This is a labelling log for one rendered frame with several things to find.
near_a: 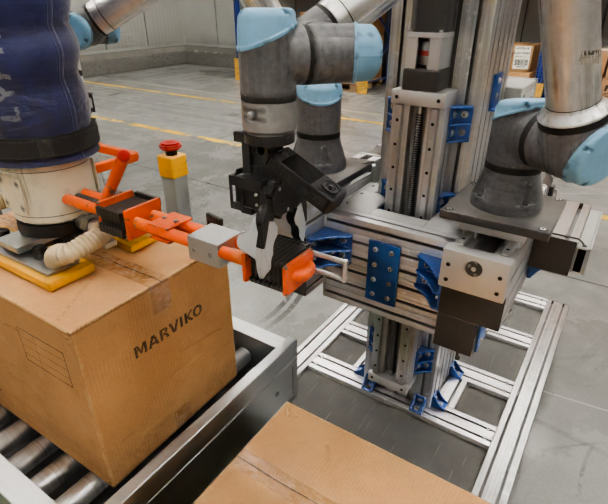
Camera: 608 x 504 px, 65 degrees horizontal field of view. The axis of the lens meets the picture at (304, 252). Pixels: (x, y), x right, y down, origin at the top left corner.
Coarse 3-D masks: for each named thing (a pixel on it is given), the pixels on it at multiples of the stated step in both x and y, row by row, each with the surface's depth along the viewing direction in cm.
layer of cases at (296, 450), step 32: (288, 416) 117; (256, 448) 109; (288, 448) 109; (320, 448) 109; (352, 448) 109; (224, 480) 102; (256, 480) 102; (288, 480) 102; (320, 480) 102; (352, 480) 102; (384, 480) 102; (416, 480) 102
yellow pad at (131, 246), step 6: (144, 234) 109; (150, 234) 109; (120, 240) 107; (126, 240) 107; (132, 240) 107; (138, 240) 107; (144, 240) 107; (150, 240) 109; (156, 240) 110; (120, 246) 107; (126, 246) 105; (132, 246) 105; (138, 246) 106; (144, 246) 108; (132, 252) 106
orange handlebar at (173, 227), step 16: (112, 160) 119; (96, 192) 99; (80, 208) 95; (144, 224) 86; (160, 224) 84; (176, 224) 84; (192, 224) 86; (160, 240) 85; (176, 240) 82; (224, 256) 77; (240, 256) 76; (304, 272) 71
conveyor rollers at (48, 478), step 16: (240, 352) 138; (240, 368) 136; (0, 416) 118; (16, 416) 122; (0, 432) 113; (16, 432) 113; (32, 432) 116; (0, 448) 110; (32, 448) 108; (48, 448) 110; (16, 464) 105; (32, 464) 107; (64, 464) 105; (80, 464) 107; (32, 480) 101; (48, 480) 102; (64, 480) 105; (80, 480) 101; (96, 480) 102; (64, 496) 98; (80, 496) 99; (96, 496) 102
